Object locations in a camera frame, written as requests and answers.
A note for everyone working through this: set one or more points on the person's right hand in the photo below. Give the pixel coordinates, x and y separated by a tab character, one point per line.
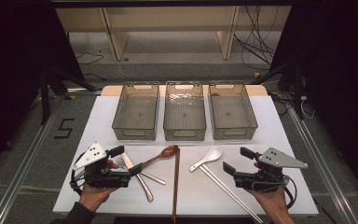
273	200

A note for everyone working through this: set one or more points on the silver metal chopstick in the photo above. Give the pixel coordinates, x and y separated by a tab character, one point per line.
227	187
220	186

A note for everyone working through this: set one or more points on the light wooden bench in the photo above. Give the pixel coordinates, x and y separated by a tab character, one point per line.
167	18

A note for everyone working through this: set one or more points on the black tripod stand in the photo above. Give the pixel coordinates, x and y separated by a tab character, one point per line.
45	99
297	90

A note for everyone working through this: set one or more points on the translucent grey plastic bin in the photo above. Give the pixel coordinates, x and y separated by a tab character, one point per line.
185	115
231	115
136	115

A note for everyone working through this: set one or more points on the white table mat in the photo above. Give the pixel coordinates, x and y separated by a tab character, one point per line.
199	193

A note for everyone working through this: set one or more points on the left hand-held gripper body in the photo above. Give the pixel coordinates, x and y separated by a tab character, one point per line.
96	155

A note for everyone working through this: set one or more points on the brown wooden spoon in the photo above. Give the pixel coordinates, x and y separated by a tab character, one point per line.
169	151

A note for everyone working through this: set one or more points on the black curtain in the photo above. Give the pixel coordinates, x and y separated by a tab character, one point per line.
12	62
341	77

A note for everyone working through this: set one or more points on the brown wooden chopstick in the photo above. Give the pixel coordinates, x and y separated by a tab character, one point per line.
177	174
174	186

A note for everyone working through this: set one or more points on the yellow tape piece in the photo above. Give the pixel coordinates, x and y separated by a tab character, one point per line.
257	75
71	97

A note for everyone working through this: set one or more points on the white ceramic spoon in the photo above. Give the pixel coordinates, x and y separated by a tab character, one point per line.
213	153

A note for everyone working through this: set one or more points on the silver fork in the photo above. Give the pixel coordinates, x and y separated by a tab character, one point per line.
154	178

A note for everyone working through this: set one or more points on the person's left hand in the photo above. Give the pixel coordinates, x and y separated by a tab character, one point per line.
94	197

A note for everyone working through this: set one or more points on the short aluminium floor rail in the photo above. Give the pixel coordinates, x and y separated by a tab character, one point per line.
84	91

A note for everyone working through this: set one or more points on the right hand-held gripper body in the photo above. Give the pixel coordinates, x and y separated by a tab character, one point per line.
276	158

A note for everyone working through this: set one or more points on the silver table knife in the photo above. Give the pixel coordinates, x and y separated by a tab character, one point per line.
146	188

